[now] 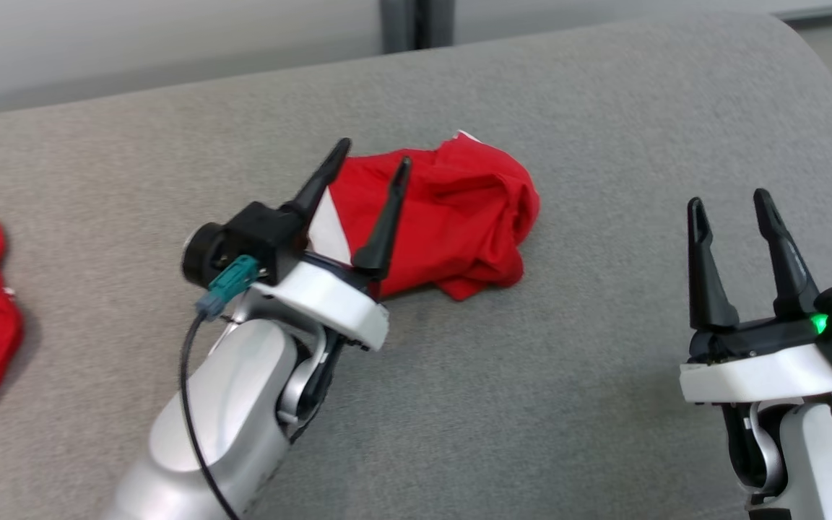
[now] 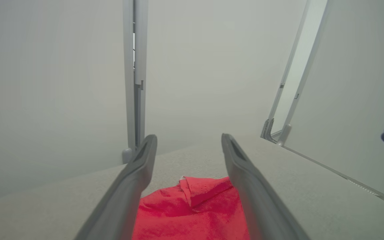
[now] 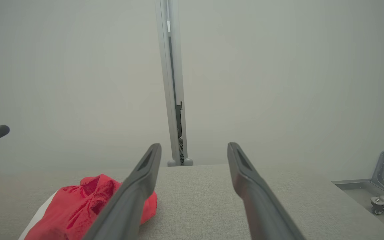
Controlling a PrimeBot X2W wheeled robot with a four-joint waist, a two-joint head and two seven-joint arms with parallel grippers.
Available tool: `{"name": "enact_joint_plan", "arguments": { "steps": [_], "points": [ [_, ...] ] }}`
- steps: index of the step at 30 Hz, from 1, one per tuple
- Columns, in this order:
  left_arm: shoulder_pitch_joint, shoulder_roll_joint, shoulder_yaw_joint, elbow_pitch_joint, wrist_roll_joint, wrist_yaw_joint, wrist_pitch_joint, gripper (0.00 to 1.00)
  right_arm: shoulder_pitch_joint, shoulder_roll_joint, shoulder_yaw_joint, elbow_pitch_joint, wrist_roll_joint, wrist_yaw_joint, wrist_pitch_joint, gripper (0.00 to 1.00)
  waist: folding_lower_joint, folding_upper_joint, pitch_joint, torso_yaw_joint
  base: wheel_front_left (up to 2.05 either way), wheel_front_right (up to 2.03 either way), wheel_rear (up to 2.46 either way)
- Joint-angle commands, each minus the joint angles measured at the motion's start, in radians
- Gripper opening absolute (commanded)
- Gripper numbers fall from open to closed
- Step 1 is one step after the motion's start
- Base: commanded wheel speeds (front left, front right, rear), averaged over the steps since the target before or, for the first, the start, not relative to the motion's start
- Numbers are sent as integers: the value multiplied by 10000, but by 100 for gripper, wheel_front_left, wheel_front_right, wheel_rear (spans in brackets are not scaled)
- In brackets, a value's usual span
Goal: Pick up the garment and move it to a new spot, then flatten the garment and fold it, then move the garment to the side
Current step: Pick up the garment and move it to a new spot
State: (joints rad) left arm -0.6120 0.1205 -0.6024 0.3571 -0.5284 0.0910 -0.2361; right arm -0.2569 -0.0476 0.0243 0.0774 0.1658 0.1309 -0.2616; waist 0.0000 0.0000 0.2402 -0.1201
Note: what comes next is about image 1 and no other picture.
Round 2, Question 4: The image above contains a left camera cable teal plug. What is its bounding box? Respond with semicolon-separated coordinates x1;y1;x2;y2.
179;254;261;520

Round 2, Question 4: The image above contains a grey partition post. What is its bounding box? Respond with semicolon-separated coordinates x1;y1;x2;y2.
380;0;455;55

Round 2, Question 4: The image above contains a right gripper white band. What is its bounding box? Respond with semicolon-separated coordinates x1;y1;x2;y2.
680;188;832;405

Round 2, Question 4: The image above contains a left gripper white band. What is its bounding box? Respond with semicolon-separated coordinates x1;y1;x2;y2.
250;138;412;353

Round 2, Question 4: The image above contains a red Bulls 23 jersey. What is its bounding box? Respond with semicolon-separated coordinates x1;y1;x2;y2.
308;130;541;302

